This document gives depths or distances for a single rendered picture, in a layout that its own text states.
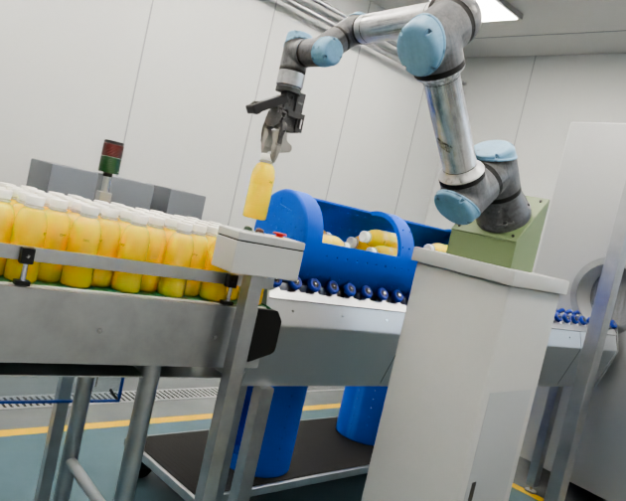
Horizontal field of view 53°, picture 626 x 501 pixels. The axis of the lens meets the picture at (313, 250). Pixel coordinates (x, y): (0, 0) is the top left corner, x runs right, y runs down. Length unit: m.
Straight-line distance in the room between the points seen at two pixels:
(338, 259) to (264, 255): 0.46
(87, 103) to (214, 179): 1.28
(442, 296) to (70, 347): 0.95
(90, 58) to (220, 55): 1.14
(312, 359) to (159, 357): 0.60
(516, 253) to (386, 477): 0.72
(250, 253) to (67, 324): 0.44
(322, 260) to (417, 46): 0.76
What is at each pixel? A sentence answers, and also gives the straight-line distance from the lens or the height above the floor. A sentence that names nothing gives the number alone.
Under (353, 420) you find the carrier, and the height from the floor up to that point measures 0.24.
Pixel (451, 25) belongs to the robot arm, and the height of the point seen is 1.63.
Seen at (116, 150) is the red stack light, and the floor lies 1.23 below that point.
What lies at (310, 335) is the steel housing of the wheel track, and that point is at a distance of 1.95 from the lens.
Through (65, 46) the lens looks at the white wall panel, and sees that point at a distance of 5.04.
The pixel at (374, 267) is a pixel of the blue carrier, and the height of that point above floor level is 1.05.
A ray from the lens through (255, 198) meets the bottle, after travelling 1.75.
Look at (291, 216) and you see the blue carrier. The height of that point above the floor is 1.15.
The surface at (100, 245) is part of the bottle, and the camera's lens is 1.54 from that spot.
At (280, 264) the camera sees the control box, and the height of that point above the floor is 1.04.
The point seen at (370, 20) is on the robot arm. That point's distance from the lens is 1.74.
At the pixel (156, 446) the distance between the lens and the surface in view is 2.66.
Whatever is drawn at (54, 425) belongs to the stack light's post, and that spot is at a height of 0.35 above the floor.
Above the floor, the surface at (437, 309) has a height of 1.00.
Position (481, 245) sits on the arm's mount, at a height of 1.19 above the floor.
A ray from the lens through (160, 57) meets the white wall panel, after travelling 5.36.
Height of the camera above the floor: 1.18
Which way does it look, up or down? 3 degrees down
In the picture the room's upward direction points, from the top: 13 degrees clockwise
